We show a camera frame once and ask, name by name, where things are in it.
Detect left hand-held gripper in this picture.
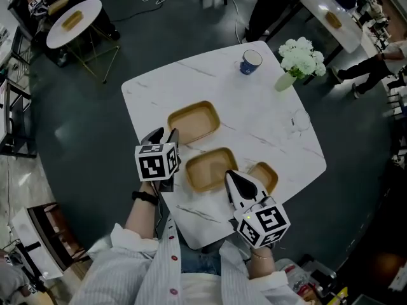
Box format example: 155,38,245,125
135,126,182,193

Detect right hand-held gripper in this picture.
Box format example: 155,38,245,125
224,169,291,250

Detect person's left forearm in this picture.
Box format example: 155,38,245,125
124,181,160,240

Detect person's right forearm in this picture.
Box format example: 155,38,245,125
247,246,276,280

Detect black wristband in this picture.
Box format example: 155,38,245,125
132,191,159,206

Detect white marble square table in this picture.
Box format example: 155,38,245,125
121,40,328,250

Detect person's blue jeans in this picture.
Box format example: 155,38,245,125
179,240,223,276

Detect clear glass cup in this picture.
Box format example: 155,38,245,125
282,109,312,139

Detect clear plastic bag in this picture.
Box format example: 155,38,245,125
275,258,311,295

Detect person's white t-shirt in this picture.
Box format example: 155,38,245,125
181,273,255,305

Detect blue mug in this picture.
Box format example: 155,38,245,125
238,49,263,76

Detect black equipment case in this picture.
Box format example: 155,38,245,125
300,254,338,297

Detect pale green vase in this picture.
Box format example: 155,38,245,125
273,71,298,92

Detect person's white striped shirt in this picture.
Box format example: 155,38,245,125
68,214,306,305

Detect white flower bouquet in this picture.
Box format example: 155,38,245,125
278,36,328,79

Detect white and wood cabinet desk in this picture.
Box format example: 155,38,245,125
11,201,93,281

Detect white table with black legs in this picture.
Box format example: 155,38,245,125
265,0,363,86

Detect white desk with black frame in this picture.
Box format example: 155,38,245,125
0,78,38,158

